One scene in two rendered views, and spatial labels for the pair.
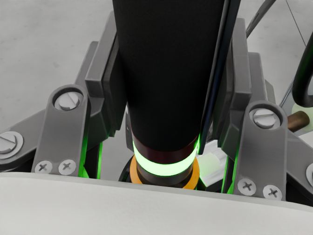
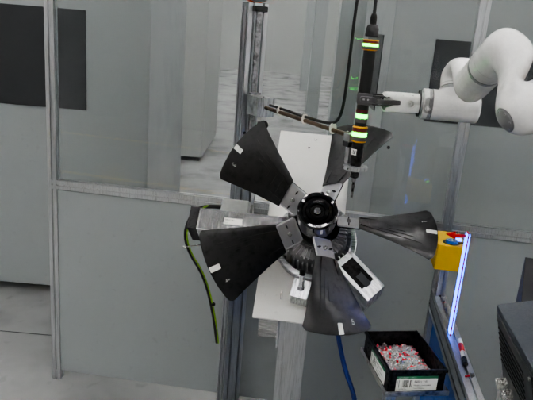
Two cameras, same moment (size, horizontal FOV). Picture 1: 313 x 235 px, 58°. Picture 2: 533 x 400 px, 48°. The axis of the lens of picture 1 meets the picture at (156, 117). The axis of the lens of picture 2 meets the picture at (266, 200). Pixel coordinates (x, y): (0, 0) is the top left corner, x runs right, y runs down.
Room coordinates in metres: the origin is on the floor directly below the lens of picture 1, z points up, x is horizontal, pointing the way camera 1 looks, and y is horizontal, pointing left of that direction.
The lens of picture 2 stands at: (0.40, 1.69, 1.73)
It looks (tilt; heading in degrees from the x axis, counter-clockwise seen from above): 16 degrees down; 268
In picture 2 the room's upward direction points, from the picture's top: 5 degrees clockwise
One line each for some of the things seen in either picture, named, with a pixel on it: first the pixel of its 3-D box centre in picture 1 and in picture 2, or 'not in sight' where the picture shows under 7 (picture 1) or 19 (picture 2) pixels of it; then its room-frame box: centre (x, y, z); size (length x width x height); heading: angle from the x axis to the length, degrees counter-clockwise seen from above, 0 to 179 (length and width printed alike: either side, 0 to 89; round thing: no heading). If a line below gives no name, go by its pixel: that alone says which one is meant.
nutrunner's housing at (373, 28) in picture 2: not in sight; (363, 98); (0.08, 0.00, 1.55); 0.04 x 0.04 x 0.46
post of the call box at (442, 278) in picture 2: not in sight; (442, 278); (-0.32, -0.24, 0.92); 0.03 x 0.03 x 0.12; 82
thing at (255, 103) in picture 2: not in sight; (259, 105); (0.36, -0.56, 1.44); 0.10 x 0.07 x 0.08; 117
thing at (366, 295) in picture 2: not in sight; (357, 281); (0.02, -0.03, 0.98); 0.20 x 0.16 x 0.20; 82
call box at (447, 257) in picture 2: not in sight; (446, 251); (-0.32, -0.24, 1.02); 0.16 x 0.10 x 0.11; 82
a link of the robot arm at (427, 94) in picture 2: not in sight; (425, 103); (-0.09, 0.02, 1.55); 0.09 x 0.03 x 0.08; 82
